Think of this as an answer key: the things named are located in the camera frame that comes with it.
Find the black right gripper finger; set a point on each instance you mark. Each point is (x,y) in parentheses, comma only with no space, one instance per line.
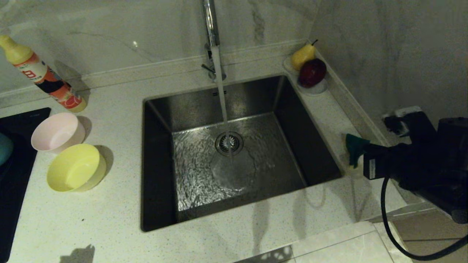
(378,160)

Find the yellow pear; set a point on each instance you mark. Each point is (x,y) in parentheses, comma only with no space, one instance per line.
(301,56)

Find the yellow plastic bowl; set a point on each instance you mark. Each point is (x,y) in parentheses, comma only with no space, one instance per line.
(73,171)

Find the stainless steel sink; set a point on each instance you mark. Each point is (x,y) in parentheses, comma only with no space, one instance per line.
(274,175)

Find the small white dish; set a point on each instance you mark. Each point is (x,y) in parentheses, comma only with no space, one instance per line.
(313,90)

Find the black induction cooktop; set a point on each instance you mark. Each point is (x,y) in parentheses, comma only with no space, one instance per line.
(14,182)

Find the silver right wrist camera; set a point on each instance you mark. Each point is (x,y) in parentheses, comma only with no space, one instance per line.
(402,120)

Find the metal sink drain strainer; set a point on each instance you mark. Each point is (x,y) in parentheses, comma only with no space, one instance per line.
(236,144)

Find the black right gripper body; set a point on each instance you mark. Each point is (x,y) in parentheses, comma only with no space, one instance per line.
(402,168)

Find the yellow and green sponge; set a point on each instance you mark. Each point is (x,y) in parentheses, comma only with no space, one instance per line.
(353,146)

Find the pink plastic bowl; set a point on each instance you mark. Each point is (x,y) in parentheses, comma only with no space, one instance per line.
(55,133)

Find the blue plastic bowl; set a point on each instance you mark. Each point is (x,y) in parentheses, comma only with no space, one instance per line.
(3,148)

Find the light wooden cabinet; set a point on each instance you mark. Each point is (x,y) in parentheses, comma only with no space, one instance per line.
(420,230)

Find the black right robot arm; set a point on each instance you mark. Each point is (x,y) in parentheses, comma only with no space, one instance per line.
(449,164)

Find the dark red apple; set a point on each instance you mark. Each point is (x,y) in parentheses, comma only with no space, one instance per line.
(312,72)

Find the yellow detergent bottle red label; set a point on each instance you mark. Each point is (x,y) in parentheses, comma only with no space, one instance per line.
(40,75)

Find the chrome faucet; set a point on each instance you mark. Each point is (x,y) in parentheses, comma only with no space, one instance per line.
(211,22)

